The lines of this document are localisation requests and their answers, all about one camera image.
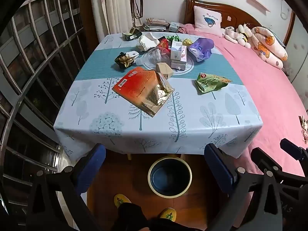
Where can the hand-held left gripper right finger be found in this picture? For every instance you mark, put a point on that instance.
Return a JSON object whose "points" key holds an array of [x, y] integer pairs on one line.
{"points": [[219, 170]]}

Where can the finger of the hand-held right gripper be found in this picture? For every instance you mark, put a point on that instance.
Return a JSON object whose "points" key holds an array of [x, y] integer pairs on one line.
{"points": [[294, 149], [276, 163]]}

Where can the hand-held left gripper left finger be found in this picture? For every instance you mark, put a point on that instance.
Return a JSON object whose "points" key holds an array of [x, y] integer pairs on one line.
{"points": [[92, 166]]}

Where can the blue bin with cream rim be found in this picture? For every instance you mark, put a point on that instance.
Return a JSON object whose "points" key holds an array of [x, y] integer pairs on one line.
{"points": [[168, 175]]}

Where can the clear plastic bag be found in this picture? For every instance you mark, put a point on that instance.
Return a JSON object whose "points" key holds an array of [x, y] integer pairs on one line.
{"points": [[150, 56]]}

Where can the red fruit print drink carton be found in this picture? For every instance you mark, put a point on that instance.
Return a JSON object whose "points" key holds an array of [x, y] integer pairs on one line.
{"points": [[178, 49]]}

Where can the dark green cardboard box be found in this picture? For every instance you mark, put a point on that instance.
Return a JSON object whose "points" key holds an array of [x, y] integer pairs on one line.
{"points": [[130, 36]]}

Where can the small doll ornaments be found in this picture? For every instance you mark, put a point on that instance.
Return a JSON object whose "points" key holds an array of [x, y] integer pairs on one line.
{"points": [[304, 127]]}

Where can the yellow green slipper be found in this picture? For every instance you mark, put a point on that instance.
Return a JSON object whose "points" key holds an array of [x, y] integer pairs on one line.
{"points": [[168, 214], [121, 199]]}

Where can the person's black trousers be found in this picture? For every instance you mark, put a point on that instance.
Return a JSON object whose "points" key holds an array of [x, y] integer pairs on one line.
{"points": [[134, 216]]}

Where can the pink bedsheet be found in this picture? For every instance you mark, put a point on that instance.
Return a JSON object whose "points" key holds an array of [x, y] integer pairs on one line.
{"points": [[259, 81]]}

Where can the green snack bag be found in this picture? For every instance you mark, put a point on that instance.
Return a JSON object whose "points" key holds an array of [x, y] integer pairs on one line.
{"points": [[209, 83]]}

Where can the orange foil snack bag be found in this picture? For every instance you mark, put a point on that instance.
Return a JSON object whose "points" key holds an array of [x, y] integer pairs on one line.
{"points": [[137, 86]]}

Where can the floral sliding wardrobe door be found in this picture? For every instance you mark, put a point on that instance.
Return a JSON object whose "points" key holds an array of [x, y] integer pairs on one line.
{"points": [[299, 53]]}

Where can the bear print rolled quilt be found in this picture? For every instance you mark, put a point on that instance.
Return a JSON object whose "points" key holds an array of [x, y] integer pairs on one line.
{"points": [[264, 48]]}

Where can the gold black foil wrapper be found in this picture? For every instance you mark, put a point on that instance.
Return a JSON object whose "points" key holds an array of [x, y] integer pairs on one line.
{"points": [[124, 61]]}

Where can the white flat box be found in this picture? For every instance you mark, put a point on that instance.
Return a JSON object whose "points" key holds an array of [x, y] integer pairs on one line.
{"points": [[178, 65]]}

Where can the small brown cardboard box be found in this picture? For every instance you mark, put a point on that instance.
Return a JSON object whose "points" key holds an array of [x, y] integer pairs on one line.
{"points": [[164, 69]]}

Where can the purple plastic bag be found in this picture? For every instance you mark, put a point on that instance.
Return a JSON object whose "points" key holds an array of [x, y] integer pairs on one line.
{"points": [[202, 47]]}

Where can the metal window grille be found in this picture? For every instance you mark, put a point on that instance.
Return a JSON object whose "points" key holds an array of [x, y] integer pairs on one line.
{"points": [[36, 53]]}

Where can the white yellow plush toy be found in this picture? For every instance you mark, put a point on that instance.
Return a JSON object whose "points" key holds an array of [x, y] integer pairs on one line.
{"points": [[244, 31]]}

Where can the yellow crumpled paper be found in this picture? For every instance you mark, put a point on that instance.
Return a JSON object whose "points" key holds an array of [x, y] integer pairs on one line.
{"points": [[187, 41]]}

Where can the white crumpled paper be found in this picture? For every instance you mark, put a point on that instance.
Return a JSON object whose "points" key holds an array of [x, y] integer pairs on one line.
{"points": [[146, 41]]}

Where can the red gold envelope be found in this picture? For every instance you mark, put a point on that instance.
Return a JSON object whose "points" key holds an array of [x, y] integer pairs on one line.
{"points": [[164, 44]]}

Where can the green crumpled paper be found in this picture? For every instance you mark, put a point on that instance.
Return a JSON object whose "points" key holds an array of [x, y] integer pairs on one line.
{"points": [[173, 38]]}

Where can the wooden headboard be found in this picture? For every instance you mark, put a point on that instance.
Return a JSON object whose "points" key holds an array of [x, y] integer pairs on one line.
{"points": [[238, 12]]}

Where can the pale blue tissue box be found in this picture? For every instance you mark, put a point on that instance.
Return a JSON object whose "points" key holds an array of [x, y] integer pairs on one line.
{"points": [[173, 28]]}

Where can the stack of papers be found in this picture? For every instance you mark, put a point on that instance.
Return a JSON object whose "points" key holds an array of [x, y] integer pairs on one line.
{"points": [[156, 23]]}

